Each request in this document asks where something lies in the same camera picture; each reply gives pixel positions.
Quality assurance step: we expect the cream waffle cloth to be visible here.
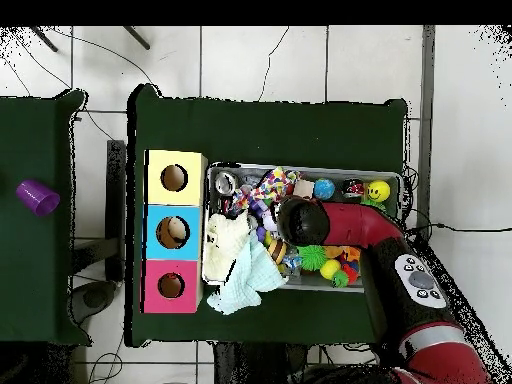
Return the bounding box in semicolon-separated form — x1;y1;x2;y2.
203;211;251;281

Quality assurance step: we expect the light blue waffle cloth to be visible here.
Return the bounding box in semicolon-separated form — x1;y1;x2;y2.
206;239;287;316

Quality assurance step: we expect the wooden box with three holes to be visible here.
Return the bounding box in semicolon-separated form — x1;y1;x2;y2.
141;149;209;314

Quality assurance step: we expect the clear mesh bin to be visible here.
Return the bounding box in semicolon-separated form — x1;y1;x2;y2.
201;161;403;295

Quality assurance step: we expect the colourful spotted cloth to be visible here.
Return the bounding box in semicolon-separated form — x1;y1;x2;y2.
231;166;301;213

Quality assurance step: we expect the crushed printed drink can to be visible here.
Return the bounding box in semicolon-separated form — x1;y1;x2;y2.
214;170;240;197

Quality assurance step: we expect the toy burger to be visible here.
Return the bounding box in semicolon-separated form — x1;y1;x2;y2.
266;238;288;265

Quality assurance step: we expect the beige foam block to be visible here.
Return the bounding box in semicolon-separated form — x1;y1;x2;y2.
293;179;316;199

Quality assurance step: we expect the green spiky ball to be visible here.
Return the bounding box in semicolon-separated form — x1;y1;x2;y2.
296;244;328;271

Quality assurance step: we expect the blue globe ball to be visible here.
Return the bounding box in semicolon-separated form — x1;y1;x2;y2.
313;178;336;201

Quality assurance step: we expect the dark green table cloth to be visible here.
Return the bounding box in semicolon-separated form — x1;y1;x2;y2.
125;83;409;353

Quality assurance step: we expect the red and black crushed can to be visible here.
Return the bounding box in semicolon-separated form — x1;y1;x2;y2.
342;178;366;199

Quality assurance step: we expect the yellow ball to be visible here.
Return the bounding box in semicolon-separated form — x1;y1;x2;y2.
365;179;392;203

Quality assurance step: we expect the grey floor base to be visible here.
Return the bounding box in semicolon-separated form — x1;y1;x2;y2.
70;279;118;324

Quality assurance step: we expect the black tripod leg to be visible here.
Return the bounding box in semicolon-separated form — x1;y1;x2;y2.
29;25;59;53
122;25;151;51

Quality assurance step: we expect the purple plastic cup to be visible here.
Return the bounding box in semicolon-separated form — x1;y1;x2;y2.
16;178;61;217

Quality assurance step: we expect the dark green side cloth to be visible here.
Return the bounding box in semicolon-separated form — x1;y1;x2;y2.
0;89;91;345

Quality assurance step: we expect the black furniture frame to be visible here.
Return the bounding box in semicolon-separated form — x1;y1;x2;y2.
71;139;128;283

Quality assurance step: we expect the black power cable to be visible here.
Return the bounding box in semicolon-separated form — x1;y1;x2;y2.
403;222;512;237

